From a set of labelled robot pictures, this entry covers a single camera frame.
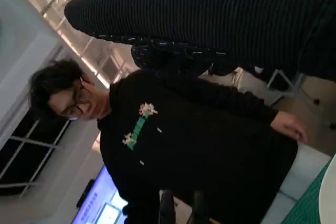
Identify white square plate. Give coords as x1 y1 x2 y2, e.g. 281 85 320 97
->
318 165 336 224

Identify green cutting mat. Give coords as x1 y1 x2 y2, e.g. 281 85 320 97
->
295 160 336 224

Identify black window with white frame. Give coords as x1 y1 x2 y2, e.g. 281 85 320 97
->
0 108 72 196

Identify monitor with light blue screen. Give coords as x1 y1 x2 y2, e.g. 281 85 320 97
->
71 165 130 224

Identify person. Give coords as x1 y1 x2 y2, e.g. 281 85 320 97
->
28 58 330 224

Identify person's left hand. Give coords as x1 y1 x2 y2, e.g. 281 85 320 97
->
272 112 308 143

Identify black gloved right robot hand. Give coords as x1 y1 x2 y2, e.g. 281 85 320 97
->
64 0 336 83

